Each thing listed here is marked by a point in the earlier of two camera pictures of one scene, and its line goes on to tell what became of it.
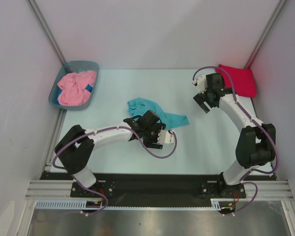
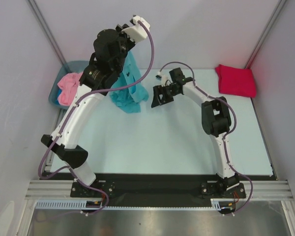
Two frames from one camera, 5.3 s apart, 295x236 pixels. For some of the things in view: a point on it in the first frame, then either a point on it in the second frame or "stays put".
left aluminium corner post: (45, 28) stays put
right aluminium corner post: (278, 13) stays put
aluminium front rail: (269, 189) stays put
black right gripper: (202, 101) → (164, 92)
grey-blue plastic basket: (73, 66) stays put
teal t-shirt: (138, 106) → (129, 92)
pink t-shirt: (73, 86) stays put
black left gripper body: (150, 136) → (126, 43)
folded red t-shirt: (243, 79) stays put
